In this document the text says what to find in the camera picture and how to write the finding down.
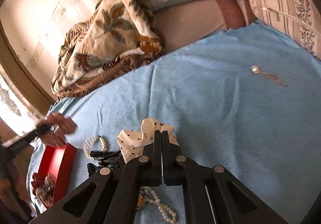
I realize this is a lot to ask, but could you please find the white cherry print scrunchie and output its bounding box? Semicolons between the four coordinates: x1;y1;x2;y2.
116;118;179;163

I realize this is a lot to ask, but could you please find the red white striped scrunchie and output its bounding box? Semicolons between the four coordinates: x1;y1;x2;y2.
37;113;77;148

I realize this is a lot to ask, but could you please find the grey brown fuzzy scrunchie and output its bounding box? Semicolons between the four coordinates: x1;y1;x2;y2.
35;173;57;208

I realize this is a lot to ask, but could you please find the red jewelry tray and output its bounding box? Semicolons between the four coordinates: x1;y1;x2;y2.
37;143;77;204

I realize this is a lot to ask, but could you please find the window with patterned curtain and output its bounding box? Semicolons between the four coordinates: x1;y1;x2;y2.
0;77;38;136

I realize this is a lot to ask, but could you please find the black beaded hair clip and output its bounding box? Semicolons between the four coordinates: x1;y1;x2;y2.
87;150;125;177

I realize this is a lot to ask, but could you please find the dark red sparkly scrunchie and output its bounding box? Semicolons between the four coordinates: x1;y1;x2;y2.
31;172;45;195

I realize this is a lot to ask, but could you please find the brown fleece blanket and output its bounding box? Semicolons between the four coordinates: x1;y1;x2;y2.
56;53;160;100

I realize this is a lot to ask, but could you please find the light blue bed cloth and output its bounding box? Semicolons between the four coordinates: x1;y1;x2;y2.
50;21;320;223

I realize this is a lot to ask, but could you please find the leaf-patterned beige blanket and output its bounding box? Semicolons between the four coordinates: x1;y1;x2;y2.
51;0;163;96

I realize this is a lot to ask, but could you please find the pink bed sheet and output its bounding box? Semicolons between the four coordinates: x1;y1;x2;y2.
154;0;256;54

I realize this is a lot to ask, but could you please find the pink striped floral pillow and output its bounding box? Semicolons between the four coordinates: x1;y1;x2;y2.
249;0;320;59

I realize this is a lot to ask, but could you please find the large white pearl bracelet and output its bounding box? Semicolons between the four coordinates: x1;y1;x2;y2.
83;135;109;160

